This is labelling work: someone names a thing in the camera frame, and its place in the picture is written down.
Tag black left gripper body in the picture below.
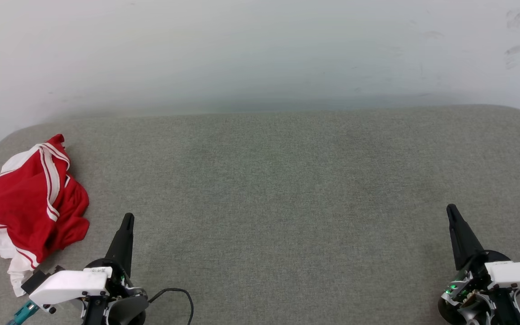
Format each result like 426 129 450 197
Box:
82 259 147 325

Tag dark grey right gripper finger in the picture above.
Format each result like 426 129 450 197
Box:
450 204 485 261
447 204 468 270

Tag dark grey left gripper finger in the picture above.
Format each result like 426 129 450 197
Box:
105 214 129 270
120 214 135 277

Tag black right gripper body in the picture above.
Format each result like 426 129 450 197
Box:
443 251 520 325

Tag thin black cable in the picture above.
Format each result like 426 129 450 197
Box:
148 288 195 325

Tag red and white garment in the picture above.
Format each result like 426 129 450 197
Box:
0 134 90 297

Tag teal cable connector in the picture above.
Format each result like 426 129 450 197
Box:
6 300 40 325

